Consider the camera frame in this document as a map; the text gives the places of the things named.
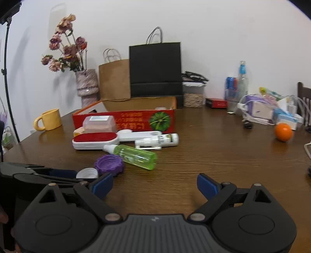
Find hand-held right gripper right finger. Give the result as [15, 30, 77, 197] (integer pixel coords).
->
[188, 173, 277, 223]

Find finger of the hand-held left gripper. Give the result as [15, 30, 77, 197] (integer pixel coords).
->
[29, 167, 79, 181]
[36, 179, 98, 187]

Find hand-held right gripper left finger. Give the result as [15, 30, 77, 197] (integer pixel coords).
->
[36, 173, 123, 224]

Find white bottle cap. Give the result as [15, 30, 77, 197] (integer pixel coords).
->
[76, 168, 99, 180]

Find purple screw lid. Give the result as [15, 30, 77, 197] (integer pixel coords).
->
[94, 155, 125, 177]

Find green spray bottle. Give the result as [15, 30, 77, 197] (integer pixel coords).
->
[103, 144, 158, 171]

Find clear plastic container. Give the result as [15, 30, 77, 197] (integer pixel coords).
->
[83, 115, 116, 134]

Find white spray bottle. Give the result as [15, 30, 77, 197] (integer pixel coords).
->
[134, 133, 179, 150]

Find red cardboard box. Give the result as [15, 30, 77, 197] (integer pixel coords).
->
[72, 96, 177, 130]

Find yellow mug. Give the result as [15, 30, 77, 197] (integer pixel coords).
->
[33, 109, 63, 131]

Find small red box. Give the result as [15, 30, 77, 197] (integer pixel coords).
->
[205, 98, 229, 109]

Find clear jar of grains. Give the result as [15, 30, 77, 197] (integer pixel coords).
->
[182, 81, 204, 108]

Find purple white box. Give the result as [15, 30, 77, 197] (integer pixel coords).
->
[245, 95, 274, 119]

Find orange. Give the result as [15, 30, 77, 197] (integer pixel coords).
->
[274, 123, 293, 142]

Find mottled purple white vase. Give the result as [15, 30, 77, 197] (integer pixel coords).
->
[75, 69, 100, 105]

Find blue drink can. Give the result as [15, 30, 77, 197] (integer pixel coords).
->
[225, 77, 240, 101]

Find blue tissue pack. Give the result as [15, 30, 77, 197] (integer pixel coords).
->
[273, 108, 298, 130]

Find brown paper bag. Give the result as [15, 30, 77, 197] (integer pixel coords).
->
[98, 48, 132, 101]

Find clear plastic bottle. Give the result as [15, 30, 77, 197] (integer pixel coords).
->
[227, 61, 249, 113]

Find black plastic hangers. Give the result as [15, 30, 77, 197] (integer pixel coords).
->
[181, 71, 209, 83]

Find colourful snack packet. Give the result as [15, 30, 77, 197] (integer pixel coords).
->
[259, 87, 283, 101]

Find dried pink flowers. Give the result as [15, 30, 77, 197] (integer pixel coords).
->
[41, 14, 88, 73]

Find black paper bag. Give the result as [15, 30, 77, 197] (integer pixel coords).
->
[129, 27, 184, 109]

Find dark wooden chair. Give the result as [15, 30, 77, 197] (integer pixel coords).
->
[297, 82, 311, 127]

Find black light stand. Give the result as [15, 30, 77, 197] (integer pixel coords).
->
[0, 0, 23, 144]

